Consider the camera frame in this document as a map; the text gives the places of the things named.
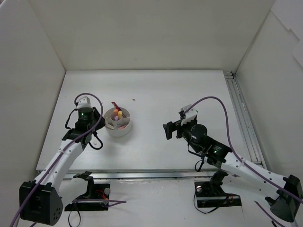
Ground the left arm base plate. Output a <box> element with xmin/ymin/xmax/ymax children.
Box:
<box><xmin>64</xmin><ymin>183</ymin><xmax>110</xmax><ymax>211</ymax></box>

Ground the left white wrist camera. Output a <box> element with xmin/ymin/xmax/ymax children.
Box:
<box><xmin>75</xmin><ymin>96</ymin><xmax>92</xmax><ymax>109</ymax></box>

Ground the white eraser block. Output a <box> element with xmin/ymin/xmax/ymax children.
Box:
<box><xmin>106</xmin><ymin>124</ymin><xmax>115</xmax><ymax>130</ymax></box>

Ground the front aluminium rail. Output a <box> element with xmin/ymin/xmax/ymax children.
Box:
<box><xmin>35</xmin><ymin>168</ymin><xmax>237</xmax><ymax>181</ymax></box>

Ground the aluminium table rail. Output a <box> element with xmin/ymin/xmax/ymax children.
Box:
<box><xmin>223</xmin><ymin>71</ymin><xmax>267</xmax><ymax>169</ymax></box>

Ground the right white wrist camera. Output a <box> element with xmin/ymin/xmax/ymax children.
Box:
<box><xmin>179</xmin><ymin>105</ymin><xmax>197</xmax><ymax>125</ymax></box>

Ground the white round divided container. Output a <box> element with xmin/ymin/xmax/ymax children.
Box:
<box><xmin>103</xmin><ymin>107</ymin><xmax>132</xmax><ymax>137</ymax></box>

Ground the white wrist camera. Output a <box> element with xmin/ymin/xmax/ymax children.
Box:
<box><xmin>179</xmin><ymin>105</ymin><xmax>197</xmax><ymax>125</ymax></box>
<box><xmin>75</xmin><ymin>96</ymin><xmax>92</xmax><ymax>109</ymax></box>

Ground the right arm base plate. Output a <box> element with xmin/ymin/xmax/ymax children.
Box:
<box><xmin>194</xmin><ymin>182</ymin><xmax>242</xmax><ymax>210</ymax></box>

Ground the red gel pen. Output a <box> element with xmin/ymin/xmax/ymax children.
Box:
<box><xmin>111</xmin><ymin>102</ymin><xmax>120</xmax><ymax>111</ymax></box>

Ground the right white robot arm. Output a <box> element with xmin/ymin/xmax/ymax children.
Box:
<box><xmin>163</xmin><ymin>119</ymin><xmax>303</xmax><ymax>223</ymax></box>

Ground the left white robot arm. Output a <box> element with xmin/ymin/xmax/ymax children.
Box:
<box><xmin>18</xmin><ymin>107</ymin><xmax>105</xmax><ymax>226</ymax></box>

